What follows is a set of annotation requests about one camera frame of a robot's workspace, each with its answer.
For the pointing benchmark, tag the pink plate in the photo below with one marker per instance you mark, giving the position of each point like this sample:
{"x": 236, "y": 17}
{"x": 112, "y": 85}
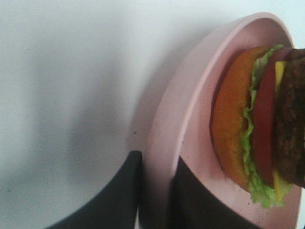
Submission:
{"x": 181, "y": 129}

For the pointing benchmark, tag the burger with sesame-free bun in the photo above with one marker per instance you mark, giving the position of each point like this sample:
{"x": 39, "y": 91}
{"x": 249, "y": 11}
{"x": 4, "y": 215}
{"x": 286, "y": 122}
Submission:
{"x": 258, "y": 122}

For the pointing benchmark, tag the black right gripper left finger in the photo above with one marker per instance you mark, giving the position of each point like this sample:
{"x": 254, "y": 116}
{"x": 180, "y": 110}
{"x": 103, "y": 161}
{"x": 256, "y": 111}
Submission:
{"x": 115, "y": 207}

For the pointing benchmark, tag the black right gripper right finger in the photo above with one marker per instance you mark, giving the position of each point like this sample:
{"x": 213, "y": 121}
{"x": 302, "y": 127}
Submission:
{"x": 195, "y": 207}

